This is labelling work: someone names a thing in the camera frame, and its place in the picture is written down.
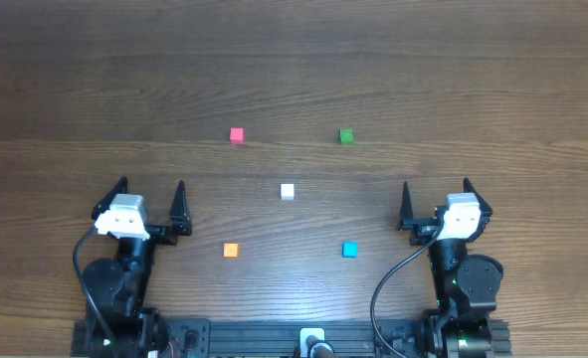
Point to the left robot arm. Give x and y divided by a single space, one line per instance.
107 286

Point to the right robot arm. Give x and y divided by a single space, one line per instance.
475 283

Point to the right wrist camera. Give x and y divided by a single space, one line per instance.
460 216

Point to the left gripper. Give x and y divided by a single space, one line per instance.
163 233

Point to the red cube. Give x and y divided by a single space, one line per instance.
237 135

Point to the green cube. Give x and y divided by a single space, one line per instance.
346 136

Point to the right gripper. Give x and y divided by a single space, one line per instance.
425 230

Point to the mounting rail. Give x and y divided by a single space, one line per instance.
273 338

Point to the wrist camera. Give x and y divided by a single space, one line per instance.
460 216
123 216

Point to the blue cube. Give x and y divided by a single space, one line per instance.
349 249

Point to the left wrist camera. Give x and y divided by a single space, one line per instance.
123 216

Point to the orange cube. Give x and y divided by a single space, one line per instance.
231 250

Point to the white cube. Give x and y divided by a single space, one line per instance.
287 191

